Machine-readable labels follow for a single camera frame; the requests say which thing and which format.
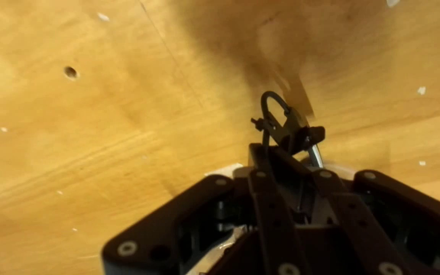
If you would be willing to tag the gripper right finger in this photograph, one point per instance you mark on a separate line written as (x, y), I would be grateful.
(357, 229)

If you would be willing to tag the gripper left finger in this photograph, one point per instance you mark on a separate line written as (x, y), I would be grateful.
(269, 214)

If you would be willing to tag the clear plastic bag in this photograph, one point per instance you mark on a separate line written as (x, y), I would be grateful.
(224, 170)

